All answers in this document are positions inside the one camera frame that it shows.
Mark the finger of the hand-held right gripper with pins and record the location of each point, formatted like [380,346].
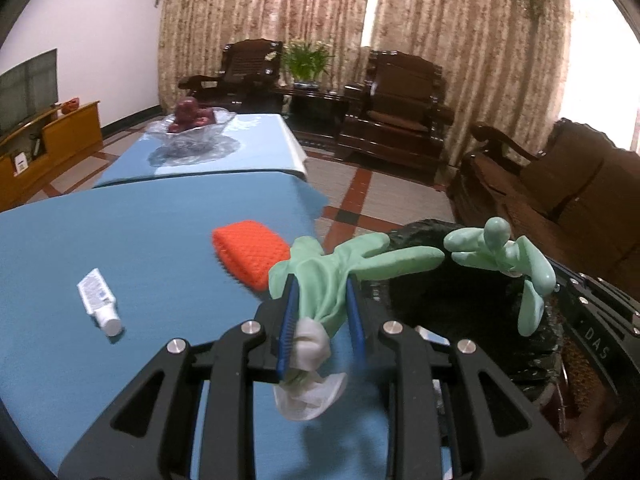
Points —
[597,345]
[600,300]

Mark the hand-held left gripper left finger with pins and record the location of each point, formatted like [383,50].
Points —
[289,320]

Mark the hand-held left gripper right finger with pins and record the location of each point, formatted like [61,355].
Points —
[355,320]

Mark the green rubber glove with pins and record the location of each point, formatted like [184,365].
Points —
[320,275]
[505,252]

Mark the black lined waste bin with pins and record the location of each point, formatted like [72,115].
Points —
[450,300]

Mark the orange scrub sponge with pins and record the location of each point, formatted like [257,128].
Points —
[245,245]

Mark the wooden sofa with brown cushions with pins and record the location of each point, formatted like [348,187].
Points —
[550,180]

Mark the light blue tablecloth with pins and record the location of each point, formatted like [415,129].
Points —
[260,145]

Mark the white toothpaste tube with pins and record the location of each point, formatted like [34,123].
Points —
[97,297]

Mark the glass fruit bowl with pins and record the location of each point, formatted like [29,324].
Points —
[200,147]

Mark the brown seat cushion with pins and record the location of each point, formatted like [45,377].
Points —
[400,120]

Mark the dark wooden side table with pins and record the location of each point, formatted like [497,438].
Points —
[315,102]

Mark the dark red fruit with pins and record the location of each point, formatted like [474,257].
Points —
[187,115]

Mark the dark wooden armchair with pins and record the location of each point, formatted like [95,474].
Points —
[400,85]
[245,65]

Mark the green potted plant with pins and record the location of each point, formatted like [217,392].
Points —
[305,60]

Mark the wooden television cabinet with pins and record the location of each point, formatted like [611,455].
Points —
[70,135]

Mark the beige patterned curtains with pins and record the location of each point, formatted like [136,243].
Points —
[450,35]

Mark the small red ornament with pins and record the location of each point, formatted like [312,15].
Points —
[70,105]

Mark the small black object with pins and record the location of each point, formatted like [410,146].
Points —
[35,145]

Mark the small white box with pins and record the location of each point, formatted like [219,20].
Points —
[20,163]

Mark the flat screen television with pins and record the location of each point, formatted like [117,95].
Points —
[25,90]

